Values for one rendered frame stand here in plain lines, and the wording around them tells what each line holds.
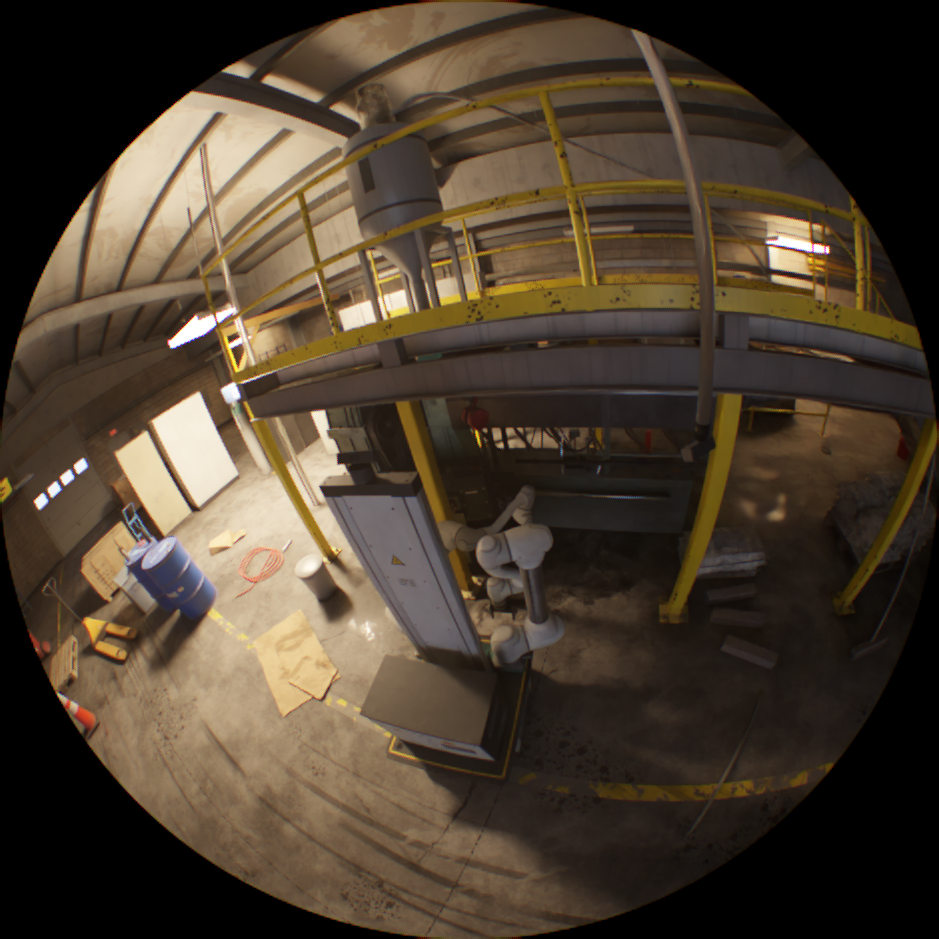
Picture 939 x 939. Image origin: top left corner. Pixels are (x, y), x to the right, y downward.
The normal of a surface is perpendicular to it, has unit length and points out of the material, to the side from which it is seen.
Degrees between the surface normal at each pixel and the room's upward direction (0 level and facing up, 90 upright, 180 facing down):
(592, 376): 90
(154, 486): 90
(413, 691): 0
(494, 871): 0
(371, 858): 0
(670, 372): 90
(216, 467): 90
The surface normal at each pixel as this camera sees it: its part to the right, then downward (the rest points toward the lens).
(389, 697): -0.21, -0.84
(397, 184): 0.23, 0.47
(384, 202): -0.11, 0.54
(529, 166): -0.36, 0.55
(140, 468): 0.91, 0.03
